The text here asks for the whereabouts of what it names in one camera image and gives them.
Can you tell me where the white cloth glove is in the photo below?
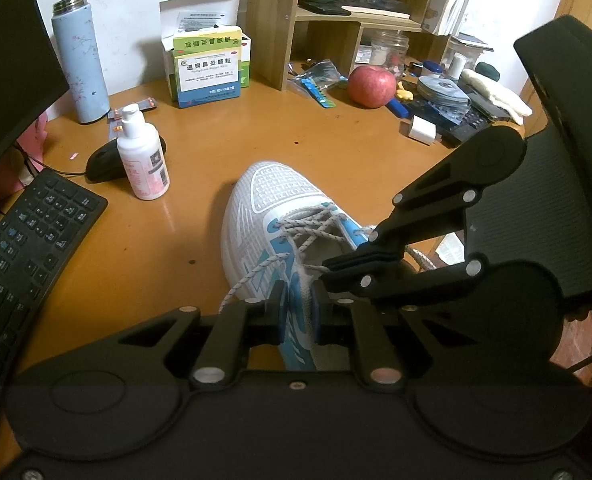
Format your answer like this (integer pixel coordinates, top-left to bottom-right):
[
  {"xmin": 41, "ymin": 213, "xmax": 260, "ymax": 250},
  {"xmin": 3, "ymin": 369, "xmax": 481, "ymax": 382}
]
[{"xmin": 460, "ymin": 69, "xmax": 534, "ymax": 126}]

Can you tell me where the white charger cube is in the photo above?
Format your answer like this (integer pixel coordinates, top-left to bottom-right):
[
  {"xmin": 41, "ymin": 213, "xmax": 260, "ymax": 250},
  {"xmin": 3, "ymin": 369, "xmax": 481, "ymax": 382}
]
[{"xmin": 401, "ymin": 115, "xmax": 439, "ymax": 146}]

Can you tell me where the pink box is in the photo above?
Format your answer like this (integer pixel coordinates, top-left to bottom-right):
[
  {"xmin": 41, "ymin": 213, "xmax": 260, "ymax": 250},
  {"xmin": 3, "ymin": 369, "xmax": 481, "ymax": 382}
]
[{"xmin": 6, "ymin": 112, "xmax": 49, "ymax": 196}]

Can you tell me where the wooden desk shelf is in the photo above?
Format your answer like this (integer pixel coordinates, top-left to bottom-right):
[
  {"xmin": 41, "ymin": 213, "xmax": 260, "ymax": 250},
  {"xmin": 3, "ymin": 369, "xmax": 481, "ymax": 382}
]
[{"xmin": 246, "ymin": 0, "xmax": 457, "ymax": 93}]

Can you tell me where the small white bottle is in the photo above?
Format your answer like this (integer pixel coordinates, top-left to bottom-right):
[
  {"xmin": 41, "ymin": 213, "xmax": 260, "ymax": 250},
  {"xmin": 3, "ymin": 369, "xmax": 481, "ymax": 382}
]
[{"xmin": 448, "ymin": 52, "xmax": 469, "ymax": 81}]

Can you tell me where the red apple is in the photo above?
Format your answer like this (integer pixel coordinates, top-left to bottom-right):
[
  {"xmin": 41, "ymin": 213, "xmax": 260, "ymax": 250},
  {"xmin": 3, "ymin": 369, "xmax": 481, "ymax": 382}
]
[{"xmin": 347, "ymin": 64, "xmax": 397, "ymax": 109}]

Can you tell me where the row of books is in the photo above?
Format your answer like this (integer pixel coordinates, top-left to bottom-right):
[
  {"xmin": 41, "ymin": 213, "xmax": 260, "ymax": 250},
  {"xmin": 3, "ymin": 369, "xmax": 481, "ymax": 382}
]
[{"xmin": 421, "ymin": 0, "xmax": 479, "ymax": 37}]

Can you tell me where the black calculator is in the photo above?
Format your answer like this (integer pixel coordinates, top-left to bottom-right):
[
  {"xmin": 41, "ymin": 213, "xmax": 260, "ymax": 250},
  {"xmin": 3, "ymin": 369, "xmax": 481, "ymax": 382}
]
[{"xmin": 406, "ymin": 85, "xmax": 507, "ymax": 148}]

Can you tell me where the black tray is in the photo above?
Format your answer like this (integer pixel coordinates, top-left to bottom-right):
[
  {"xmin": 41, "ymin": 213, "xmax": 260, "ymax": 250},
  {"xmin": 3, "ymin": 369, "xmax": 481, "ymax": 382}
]
[{"xmin": 297, "ymin": 0, "xmax": 353, "ymax": 17}]

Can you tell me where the white lotion bottle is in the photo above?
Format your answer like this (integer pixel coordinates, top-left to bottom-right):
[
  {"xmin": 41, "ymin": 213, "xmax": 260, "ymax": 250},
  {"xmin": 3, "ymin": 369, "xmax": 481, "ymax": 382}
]
[{"xmin": 116, "ymin": 103, "xmax": 171, "ymax": 202}]

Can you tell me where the black mesh office chair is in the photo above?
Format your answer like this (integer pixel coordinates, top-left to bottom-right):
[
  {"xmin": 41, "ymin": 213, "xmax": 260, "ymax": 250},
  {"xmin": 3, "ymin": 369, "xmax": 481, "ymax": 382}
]
[{"xmin": 463, "ymin": 14, "xmax": 592, "ymax": 391}]

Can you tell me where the white open carton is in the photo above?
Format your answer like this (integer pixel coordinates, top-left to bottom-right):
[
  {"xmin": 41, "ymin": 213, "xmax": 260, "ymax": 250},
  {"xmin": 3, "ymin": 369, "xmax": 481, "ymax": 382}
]
[{"xmin": 159, "ymin": 0, "xmax": 243, "ymax": 101}]

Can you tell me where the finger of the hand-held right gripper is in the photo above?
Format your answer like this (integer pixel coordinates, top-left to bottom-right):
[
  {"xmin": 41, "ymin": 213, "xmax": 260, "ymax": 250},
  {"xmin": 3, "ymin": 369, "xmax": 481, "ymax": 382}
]
[
  {"xmin": 323, "ymin": 147, "xmax": 479, "ymax": 271},
  {"xmin": 323, "ymin": 255, "xmax": 487, "ymax": 307}
]

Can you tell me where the white shoelace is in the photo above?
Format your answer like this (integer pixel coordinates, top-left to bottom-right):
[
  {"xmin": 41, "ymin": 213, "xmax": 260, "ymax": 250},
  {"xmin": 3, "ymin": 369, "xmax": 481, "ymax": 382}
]
[{"xmin": 218, "ymin": 202, "xmax": 439, "ymax": 318}]

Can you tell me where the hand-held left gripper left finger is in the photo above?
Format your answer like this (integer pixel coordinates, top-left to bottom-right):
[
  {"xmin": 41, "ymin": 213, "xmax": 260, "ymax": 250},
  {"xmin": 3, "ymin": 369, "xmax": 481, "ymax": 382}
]
[{"xmin": 103, "ymin": 281, "xmax": 287, "ymax": 392}]

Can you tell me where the light blue thermos bottle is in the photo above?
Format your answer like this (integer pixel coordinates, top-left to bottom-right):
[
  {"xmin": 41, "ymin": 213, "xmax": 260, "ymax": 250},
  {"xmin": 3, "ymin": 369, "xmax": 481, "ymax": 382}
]
[{"xmin": 50, "ymin": 0, "xmax": 111, "ymax": 125}]

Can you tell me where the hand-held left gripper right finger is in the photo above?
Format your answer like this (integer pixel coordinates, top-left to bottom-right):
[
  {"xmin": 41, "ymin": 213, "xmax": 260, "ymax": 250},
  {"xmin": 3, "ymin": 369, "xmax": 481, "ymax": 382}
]
[{"xmin": 310, "ymin": 280, "xmax": 482, "ymax": 393}]

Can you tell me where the black keyboard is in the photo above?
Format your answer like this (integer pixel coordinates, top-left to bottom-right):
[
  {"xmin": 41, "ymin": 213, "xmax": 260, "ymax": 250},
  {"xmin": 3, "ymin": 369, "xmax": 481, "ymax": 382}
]
[{"xmin": 0, "ymin": 169, "xmax": 109, "ymax": 401}]

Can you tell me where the white blue sneaker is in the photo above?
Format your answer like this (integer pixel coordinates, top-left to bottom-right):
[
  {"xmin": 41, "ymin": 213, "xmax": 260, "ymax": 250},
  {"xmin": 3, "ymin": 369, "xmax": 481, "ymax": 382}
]
[{"xmin": 220, "ymin": 160, "xmax": 427, "ymax": 373}]

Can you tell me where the black computer mouse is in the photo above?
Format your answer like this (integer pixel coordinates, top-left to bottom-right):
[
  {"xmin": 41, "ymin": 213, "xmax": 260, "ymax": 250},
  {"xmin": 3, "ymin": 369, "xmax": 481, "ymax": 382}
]
[{"xmin": 86, "ymin": 135, "xmax": 167, "ymax": 183}]

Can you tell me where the green white medicine box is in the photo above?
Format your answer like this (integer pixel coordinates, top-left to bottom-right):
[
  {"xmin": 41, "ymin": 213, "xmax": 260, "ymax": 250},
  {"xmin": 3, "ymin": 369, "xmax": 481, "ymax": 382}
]
[{"xmin": 238, "ymin": 32, "xmax": 253, "ymax": 88}]

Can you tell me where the glass jar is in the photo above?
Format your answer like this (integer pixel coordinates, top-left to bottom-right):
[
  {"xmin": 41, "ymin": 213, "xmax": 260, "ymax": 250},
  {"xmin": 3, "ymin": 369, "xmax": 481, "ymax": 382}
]
[{"xmin": 371, "ymin": 30, "xmax": 410, "ymax": 68}]

